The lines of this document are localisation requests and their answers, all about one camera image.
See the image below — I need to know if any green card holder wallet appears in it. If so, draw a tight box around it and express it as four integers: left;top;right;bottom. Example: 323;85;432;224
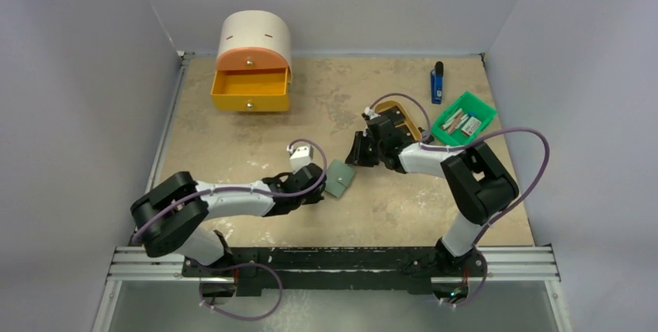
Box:
324;159;355;199

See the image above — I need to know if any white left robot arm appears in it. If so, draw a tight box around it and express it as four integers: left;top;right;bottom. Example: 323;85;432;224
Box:
130;163;327;277

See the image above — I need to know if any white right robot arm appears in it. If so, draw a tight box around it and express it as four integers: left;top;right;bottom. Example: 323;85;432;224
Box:
345;114;519;275

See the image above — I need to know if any tan oval tray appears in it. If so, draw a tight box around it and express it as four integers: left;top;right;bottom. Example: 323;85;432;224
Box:
374;99;423;141

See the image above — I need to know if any green plastic bin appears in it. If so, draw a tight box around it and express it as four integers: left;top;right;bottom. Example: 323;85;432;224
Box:
431;92;497;147

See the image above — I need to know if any small box in bin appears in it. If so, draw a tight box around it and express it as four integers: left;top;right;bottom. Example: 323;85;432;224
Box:
459;116;482;137

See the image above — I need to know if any blue lighter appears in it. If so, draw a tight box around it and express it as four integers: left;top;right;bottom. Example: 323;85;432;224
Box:
430;61;444;105

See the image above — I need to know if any yellow open drawer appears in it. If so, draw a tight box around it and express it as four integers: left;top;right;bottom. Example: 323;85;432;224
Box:
210;67;291;112

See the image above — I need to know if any white and orange drawer cabinet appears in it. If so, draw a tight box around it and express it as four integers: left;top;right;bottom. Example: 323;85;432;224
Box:
215;10;293;81

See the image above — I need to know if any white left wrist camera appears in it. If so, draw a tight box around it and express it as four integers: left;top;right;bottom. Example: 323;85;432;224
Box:
287;144;313;173

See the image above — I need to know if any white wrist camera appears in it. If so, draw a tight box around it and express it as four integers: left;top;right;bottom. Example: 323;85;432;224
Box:
287;144;313;173
362;106;380;122

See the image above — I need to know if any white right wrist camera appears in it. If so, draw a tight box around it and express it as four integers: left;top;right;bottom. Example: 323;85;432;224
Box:
362;106;380;122

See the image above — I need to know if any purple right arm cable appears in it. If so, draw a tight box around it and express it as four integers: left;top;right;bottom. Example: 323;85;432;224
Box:
367;92;550;307

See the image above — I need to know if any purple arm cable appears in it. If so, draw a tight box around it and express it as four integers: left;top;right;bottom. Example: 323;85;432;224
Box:
367;92;550;307
130;138;328;321

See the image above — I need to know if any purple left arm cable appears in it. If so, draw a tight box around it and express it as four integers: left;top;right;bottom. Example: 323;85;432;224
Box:
130;138;328;321

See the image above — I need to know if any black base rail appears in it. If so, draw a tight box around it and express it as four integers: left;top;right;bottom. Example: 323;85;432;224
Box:
182;247;488;300

